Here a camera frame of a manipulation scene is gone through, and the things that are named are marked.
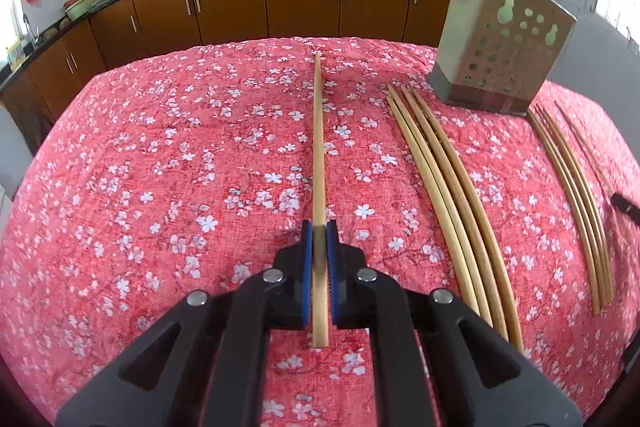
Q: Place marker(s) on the bamboo chopstick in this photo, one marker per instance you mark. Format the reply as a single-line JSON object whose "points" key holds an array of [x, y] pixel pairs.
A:
{"points": [[442, 215], [320, 284], [461, 191], [575, 204], [414, 126], [480, 206], [606, 186], [541, 119], [602, 266]]}

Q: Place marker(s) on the brown lower kitchen cabinets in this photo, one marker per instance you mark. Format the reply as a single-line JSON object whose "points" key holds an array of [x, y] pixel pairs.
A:
{"points": [[125, 31]]}

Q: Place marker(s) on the red floral tablecloth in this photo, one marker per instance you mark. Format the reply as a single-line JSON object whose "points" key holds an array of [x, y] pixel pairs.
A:
{"points": [[190, 170]]}

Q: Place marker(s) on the green basin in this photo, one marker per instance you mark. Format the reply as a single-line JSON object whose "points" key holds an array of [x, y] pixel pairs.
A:
{"points": [[77, 8]]}

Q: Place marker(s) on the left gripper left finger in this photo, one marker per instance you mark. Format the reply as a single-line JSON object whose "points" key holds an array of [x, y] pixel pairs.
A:
{"points": [[203, 362]]}

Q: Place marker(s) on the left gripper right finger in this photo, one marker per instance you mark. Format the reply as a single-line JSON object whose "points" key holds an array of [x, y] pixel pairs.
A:
{"points": [[436, 362]]}

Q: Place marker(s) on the perforated metal utensil holder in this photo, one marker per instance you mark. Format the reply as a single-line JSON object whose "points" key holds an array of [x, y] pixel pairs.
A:
{"points": [[494, 55]]}

